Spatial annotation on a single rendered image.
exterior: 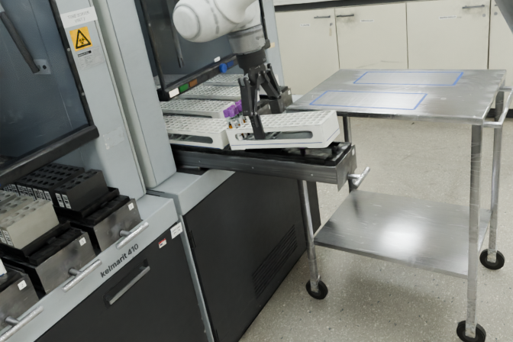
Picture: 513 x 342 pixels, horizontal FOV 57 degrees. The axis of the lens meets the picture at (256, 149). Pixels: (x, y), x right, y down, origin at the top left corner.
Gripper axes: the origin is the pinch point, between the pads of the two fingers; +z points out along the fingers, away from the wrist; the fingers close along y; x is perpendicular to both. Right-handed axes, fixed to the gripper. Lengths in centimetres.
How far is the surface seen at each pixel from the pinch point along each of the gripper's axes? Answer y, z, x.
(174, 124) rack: -1.7, -1.9, 32.7
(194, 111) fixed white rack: 10.1, -1.9, 34.1
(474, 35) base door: 228, 33, -16
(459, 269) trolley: 30, 65, -38
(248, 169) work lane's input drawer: -6.9, 10.7, 5.5
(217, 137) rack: -5.2, 1.3, 14.6
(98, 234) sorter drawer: -47, 7, 22
